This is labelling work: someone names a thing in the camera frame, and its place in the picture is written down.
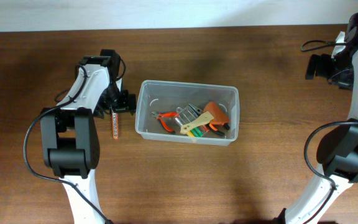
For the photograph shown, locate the red small cutting pliers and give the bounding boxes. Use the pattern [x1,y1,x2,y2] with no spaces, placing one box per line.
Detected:
[151,111,177,134]

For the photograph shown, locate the orange scraper wooden handle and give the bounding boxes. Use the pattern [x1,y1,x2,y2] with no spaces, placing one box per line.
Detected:
[180,101,230,137]

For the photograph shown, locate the orange black long-nose pliers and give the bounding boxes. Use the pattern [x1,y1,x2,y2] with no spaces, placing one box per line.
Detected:
[188,103,231,138]

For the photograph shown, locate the clear screwdriver set case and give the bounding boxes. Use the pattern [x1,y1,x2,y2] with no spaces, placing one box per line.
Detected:
[174,106,209,138]

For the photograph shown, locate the orange socket bit holder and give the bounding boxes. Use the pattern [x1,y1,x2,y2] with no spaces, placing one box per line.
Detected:
[110,109,119,140]

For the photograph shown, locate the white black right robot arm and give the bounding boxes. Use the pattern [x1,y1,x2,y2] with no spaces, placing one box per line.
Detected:
[272,12,358,223]

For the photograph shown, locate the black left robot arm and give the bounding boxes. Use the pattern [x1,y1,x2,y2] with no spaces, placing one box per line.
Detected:
[40,49,136,223]

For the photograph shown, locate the clear plastic container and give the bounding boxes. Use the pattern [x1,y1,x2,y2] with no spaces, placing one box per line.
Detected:
[135,80,240,146]

